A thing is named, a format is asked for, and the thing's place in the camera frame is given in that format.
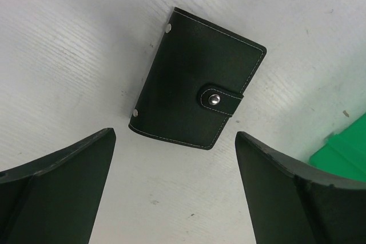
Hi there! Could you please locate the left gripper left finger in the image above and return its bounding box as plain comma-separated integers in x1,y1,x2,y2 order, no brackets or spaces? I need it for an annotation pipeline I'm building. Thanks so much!
1,128,116,243

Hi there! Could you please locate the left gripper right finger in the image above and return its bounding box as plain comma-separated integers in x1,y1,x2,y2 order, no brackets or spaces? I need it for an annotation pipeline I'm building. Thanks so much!
235,132,365,243

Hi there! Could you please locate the black leather card holder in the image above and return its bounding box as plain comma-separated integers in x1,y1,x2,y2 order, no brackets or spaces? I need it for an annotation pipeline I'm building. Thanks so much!
129,8,266,150

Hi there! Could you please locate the green plastic bin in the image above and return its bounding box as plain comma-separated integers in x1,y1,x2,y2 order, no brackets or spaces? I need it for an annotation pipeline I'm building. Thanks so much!
308,115,366,182

